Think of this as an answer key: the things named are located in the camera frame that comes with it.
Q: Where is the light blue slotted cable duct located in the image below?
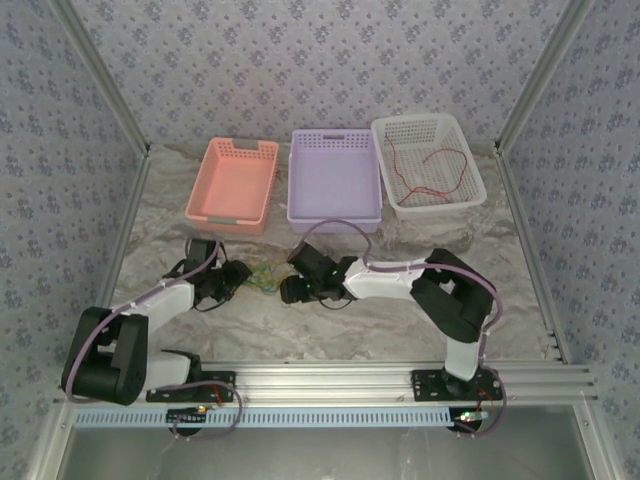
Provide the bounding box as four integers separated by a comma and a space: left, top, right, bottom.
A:
72, 405, 459, 430

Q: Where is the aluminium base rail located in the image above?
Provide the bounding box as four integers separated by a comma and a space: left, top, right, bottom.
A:
53, 363, 600, 405

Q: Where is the purple plastic basket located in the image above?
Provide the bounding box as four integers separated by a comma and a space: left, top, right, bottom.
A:
286, 128, 384, 235

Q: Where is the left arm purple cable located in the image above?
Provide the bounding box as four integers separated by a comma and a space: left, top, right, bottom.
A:
62, 240, 243, 442

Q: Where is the grey metal panel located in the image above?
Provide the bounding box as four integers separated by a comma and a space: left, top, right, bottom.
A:
62, 405, 599, 480

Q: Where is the white plastic mesh basket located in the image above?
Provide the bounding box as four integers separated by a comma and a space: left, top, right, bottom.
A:
370, 112, 489, 221

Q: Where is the small black controller board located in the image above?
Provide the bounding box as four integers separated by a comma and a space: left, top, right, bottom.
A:
166, 405, 209, 425
452, 409, 490, 432

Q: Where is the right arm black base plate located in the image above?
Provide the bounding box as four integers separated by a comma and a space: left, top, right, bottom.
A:
410, 368, 504, 402

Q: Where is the pink plastic basket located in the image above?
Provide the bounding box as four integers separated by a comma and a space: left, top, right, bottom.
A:
185, 137, 280, 237

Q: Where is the red cable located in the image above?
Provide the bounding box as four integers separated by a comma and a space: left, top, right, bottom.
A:
383, 130, 474, 206

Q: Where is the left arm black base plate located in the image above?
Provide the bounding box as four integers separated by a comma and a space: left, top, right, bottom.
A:
145, 370, 238, 404

